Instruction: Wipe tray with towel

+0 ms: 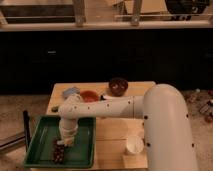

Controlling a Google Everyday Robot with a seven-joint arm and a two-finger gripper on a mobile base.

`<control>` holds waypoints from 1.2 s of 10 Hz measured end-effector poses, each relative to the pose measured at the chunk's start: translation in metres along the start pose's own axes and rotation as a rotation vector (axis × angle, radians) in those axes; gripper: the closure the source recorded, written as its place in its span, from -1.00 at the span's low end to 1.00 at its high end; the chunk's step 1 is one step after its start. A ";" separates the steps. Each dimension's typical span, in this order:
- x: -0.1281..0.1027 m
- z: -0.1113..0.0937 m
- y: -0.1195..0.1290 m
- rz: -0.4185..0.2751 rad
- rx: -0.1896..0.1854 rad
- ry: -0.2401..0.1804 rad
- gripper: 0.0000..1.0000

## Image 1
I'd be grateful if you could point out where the dark brown towel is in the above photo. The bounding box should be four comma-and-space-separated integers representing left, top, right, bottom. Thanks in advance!
53, 140, 65, 164

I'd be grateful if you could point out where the green plastic tray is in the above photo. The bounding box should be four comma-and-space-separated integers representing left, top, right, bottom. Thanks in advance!
23, 115, 96, 169

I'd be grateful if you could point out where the red orange bowl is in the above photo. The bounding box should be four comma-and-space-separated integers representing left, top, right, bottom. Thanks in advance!
80, 91, 99, 102

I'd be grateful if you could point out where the white paper cup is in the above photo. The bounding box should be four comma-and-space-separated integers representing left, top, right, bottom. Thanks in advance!
126, 135, 144, 155

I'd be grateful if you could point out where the small dark green object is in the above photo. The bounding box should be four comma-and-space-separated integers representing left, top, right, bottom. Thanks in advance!
51, 106, 59, 112

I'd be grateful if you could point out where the blue grey cloth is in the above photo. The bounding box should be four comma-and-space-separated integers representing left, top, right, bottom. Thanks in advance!
62, 87, 80, 98

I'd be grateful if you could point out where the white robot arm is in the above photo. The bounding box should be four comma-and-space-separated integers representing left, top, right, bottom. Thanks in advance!
58, 84, 199, 171

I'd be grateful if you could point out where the white metal railing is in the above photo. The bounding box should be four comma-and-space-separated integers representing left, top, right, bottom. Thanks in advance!
0, 0, 213, 31

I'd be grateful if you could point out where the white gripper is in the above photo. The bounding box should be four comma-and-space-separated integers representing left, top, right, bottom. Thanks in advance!
57, 126, 78, 147

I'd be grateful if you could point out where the dark brown bowl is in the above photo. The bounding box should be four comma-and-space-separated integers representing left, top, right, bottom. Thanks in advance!
109, 77, 128, 96

